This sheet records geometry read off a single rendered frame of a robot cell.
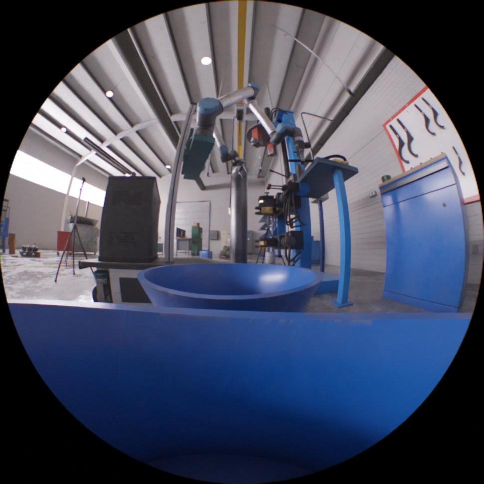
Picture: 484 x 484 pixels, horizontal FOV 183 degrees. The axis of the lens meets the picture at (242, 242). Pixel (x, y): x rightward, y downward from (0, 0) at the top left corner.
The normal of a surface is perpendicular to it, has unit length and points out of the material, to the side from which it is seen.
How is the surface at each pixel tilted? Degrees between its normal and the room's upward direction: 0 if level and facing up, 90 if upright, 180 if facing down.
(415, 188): 90
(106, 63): 173
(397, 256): 90
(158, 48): 173
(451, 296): 90
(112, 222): 90
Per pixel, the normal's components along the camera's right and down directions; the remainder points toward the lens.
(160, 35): -0.12, 0.99
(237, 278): -0.04, -0.51
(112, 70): 0.11, 0.99
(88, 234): 1.00, 0.00
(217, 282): 0.34, -0.04
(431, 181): -1.00, 0.00
